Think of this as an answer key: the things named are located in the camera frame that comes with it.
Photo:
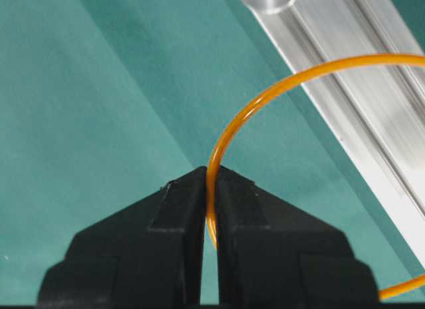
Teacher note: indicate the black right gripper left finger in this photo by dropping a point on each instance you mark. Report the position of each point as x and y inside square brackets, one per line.
[147, 254]

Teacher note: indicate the aluminium extrusion rail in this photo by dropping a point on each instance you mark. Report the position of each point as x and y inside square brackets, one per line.
[375, 112]

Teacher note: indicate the green table cloth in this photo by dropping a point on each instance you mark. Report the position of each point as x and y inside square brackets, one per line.
[105, 101]

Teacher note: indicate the orange rubber band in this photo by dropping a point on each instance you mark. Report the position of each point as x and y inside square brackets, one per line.
[268, 95]

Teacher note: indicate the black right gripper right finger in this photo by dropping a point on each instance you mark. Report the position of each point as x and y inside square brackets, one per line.
[271, 253]

